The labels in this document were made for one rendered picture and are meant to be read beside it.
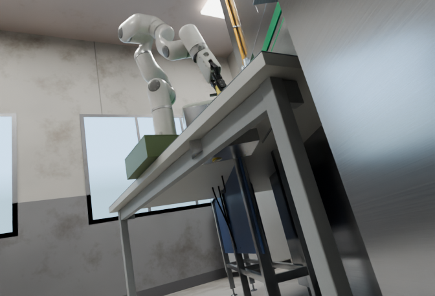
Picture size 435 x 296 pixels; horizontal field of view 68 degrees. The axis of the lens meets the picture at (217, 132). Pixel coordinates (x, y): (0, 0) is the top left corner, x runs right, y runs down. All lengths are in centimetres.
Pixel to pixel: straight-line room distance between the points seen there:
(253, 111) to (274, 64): 14
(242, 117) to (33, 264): 349
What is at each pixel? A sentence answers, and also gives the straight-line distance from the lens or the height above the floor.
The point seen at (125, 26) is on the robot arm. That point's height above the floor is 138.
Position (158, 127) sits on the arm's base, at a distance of 139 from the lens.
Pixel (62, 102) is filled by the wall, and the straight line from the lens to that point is 463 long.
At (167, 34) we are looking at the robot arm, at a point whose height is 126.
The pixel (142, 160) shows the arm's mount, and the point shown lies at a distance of 127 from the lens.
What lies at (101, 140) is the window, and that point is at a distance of 444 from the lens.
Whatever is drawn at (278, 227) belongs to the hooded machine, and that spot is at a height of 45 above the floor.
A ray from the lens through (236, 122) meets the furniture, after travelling 84.
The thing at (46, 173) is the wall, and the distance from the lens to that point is 426.
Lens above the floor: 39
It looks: 19 degrees up
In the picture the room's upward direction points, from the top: 13 degrees counter-clockwise
